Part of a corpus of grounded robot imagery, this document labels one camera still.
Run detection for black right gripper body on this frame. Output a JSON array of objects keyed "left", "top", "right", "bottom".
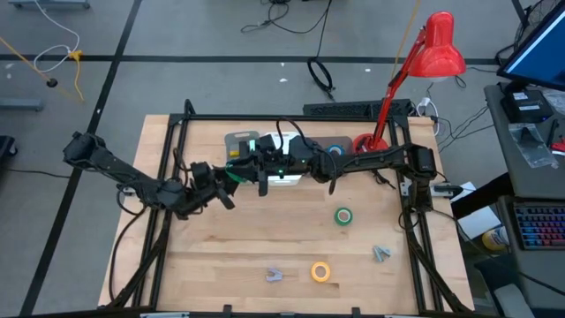
[{"left": 258, "top": 134, "right": 320, "bottom": 198}]

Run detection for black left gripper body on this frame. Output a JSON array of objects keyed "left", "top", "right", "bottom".
[{"left": 185, "top": 161, "right": 237, "bottom": 214}]

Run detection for green tape roll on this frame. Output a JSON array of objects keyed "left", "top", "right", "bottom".
[{"left": 333, "top": 206, "right": 354, "bottom": 227}]

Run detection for yellow tape roll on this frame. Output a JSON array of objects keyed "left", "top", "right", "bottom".
[{"left": 310, "top": 261, "right": 332, "bottom": 284}]

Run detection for white plastic bin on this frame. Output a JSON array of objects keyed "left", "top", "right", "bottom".
[{"left": 260, "top": 131, "right": 304, "bottom": 186}]

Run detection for grey plastic bin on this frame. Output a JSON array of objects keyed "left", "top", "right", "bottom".
[{"left": 223, "top": 130, "right": 261, "bottom": 178}]

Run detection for brown translucent plastic bin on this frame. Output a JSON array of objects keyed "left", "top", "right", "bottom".
[{"left": 320, "top": 135, "right": 357, "bottom": 154}]

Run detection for black power strip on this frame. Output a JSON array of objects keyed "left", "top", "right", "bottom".
[{"left": 302, "top": 99, "right": 414, "bottom": 119}]

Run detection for white charger plug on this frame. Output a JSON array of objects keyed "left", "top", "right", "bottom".
[{"left": 414, "top": 96, "right": 441, "bottom": 136}]

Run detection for red desk lamp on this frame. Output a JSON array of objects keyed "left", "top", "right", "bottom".
[{"left": 351, "top": 11, "right": 467, "bottom": 155}]

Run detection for white paper sheet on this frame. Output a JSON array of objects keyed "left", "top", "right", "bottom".
[{"left": 456, "top": 180, "right": 502, "bottom": 240}]

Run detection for grey metal furniture base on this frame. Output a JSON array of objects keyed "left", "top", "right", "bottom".
[
  {"left": 0, "top": 99, "right": 44, "bottom": 112},
  {"left": 8, "top": 0, "right": 89, "bottom": 11}
]

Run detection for grey side desk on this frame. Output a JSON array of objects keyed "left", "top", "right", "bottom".
[{"left": 483, "top": 81, "right": 565, "bottom": 200}]

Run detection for yellow round container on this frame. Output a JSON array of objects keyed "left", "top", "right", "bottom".
[{"left": 481, "top": 227, "right": 509, "bottom": 252}]

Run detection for clear plastic bag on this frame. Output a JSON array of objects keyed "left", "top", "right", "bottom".
[{"left": 507, "top": 122, "right": 558, "bottom": 169}]

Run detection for black mini computer box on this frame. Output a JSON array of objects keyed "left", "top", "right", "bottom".
[{"left": 500, "top": 89, "right": 554, "bottom": 124}]

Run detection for backlit rainbow keyboard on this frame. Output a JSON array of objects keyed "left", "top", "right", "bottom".
[{"left": 514, "top": 205, "right": 565, "bottom": 252}]

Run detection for computer monitor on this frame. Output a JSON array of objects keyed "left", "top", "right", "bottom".
[{"left": 496, "top": 0, "right": 565, "bottom": 92}]

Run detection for black right camera cable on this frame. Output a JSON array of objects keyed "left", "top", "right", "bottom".
[{"left": 275, "top": 117, "right": 310, "bottom": 147}]

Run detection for black aluminium table frame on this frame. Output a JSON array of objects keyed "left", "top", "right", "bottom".
[{"left": 97, "top": 99, "right": 476, "bottom": 318}]

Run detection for coiled black floor cable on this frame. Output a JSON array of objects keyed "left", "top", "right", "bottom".
[{"left": 306, "top": 57, "right": 336, "bottom": 102}]

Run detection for black left arm cable loom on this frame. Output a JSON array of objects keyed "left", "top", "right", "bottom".
[{"left": 107, "top": 203, "right": 149, "bottom": 306}]

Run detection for loose black floor cables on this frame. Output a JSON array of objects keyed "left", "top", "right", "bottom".
[{"left": 240, "top": 0, "right": 333, "bottom": 61}]

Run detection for yellow hanging cable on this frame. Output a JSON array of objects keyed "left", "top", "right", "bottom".
[{"left": 392, "top": 0, "right": 420, "bottom": 76}]

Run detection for black cables beside table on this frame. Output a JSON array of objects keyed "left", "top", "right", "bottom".
[{"left": 436, "top": 105, "right": 495, "bottom": 154}]

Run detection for yellow floor cable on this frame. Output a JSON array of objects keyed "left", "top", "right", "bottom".
[{"left": 0, "top": 37, "right": 85, "bottom": 102}]

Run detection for white floor cable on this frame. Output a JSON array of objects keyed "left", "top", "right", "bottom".
[{"left": 33, "top": 0, "right": 80, "bottom": 74}]

